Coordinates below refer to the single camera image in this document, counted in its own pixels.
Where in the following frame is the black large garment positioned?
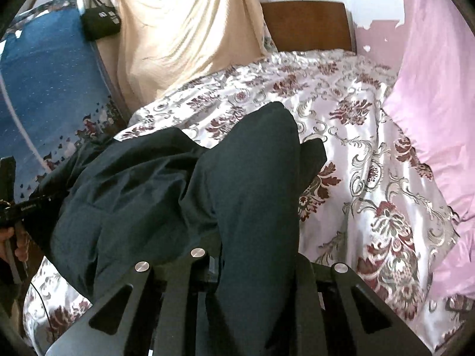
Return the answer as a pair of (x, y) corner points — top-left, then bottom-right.
(25, 102), (326, 355)

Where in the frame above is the person's left hand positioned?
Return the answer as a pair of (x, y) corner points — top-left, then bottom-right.
(0, 223), (30, 264)

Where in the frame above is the black hanging bag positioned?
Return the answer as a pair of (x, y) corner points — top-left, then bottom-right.
(80, 0), (121, 42)

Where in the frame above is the beige hanging cloth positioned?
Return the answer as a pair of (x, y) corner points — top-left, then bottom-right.
(114, 0), (267, 112)

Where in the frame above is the brown wooden headboard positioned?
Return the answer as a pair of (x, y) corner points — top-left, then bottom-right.
(262, 1), (353, 52)

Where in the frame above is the floral satin bedspread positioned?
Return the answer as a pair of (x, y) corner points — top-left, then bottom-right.
(23, 50), (462, 355)

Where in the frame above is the pink curtain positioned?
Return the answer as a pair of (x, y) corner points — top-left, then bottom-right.
(384, 0), (474, 297)

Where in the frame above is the black cable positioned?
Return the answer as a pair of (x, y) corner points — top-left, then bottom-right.
(6, 229), (53, 338)

